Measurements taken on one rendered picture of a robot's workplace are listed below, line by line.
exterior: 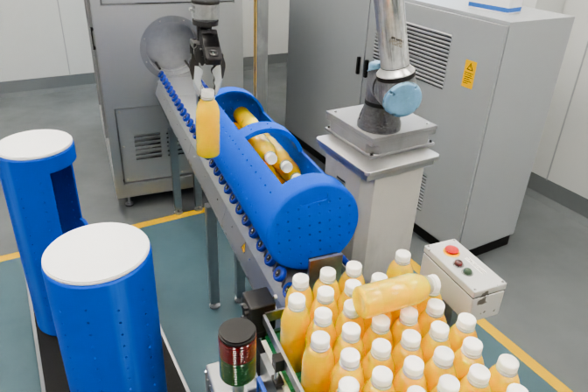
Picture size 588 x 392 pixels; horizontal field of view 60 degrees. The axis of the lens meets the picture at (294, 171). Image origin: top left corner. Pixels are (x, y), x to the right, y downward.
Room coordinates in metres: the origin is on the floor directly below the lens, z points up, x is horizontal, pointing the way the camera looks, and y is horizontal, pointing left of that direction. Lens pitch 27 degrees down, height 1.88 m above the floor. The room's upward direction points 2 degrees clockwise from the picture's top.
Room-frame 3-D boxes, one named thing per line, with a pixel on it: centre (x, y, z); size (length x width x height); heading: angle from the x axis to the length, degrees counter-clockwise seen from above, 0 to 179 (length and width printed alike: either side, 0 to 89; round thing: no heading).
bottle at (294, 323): (0.89, -0.02, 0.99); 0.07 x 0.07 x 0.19
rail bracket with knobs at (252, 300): (1.00, 0.07, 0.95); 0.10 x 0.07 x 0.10; 114
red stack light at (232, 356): (0.62, 0.08, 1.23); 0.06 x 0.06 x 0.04
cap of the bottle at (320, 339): (0.77, -0.07, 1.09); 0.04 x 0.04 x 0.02
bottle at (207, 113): (1.39, 0.26, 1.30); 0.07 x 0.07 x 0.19
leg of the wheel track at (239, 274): (2.11, 0.26, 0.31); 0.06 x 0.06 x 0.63; 24
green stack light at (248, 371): (0.62, 0.08, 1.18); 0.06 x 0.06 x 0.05
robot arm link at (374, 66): (1.64, -0.29, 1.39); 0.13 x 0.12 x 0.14; 10
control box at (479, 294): (1.05, -0.44, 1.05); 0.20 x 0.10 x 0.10; 24
